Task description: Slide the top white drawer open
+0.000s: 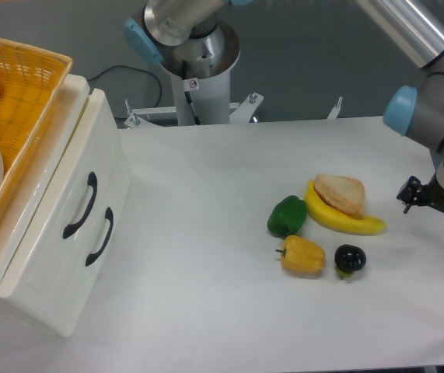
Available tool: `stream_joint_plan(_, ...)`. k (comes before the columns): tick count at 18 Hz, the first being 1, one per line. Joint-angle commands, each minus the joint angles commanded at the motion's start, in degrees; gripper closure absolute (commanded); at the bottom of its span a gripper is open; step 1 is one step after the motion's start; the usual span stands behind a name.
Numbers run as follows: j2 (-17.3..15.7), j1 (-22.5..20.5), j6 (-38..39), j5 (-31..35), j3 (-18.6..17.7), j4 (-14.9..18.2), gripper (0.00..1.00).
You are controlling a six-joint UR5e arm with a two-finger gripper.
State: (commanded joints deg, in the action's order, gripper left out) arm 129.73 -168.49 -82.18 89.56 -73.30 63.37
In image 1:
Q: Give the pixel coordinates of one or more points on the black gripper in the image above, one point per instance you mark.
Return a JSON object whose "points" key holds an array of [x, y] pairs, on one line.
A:
{"points": [[414, 193]]}

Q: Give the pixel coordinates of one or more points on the black top drawer handle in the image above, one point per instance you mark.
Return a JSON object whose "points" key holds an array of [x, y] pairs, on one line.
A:
{"points": [[85, 206]]}

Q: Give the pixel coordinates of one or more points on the black drawer handle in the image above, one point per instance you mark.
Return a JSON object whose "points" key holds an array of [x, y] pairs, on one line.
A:
{"points": [[102, 238], [85, 206]]}

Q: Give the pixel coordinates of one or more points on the white drawer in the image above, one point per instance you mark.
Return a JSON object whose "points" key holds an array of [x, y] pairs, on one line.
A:
{"points": [[61, 278], [93, 147]]}

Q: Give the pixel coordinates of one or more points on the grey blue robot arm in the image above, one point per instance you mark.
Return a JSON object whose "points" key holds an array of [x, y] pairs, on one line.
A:
{"points": [[416, 113]]}

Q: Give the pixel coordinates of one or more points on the white drawer cabinet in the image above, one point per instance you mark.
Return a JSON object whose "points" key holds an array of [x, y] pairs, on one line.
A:
{"points": [[42, 163]]}

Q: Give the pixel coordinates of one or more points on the toast bread slice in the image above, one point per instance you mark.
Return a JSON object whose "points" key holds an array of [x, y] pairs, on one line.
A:
{"points": [[343, 193]]}

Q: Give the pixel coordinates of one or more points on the dark purple eggplant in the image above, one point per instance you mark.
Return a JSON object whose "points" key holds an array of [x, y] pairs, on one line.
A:
{"points": [[348, 260]]}

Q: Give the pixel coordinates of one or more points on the yellow banana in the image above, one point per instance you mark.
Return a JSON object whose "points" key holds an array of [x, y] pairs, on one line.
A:
{"points": [[333, 219]]}

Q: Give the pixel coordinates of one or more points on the yellow bell pepper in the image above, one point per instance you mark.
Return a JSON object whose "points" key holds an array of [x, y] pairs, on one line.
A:
{"points": [[301, 257]]}

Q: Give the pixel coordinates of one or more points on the green bell pepper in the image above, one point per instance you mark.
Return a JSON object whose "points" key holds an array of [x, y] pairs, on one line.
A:
{"points": [[287, 217]]}

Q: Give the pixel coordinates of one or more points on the orange wicker basket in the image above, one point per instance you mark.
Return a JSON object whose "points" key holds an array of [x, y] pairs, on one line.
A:
{"points": [[31, 78]]}

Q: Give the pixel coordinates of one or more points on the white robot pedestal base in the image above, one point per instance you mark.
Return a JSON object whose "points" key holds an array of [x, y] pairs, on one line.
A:
{"points": [[200, 74]]}

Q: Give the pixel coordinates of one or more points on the black bottom drawer handle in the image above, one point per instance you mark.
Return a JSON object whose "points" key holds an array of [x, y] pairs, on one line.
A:
{"points": [[102, 238]]}

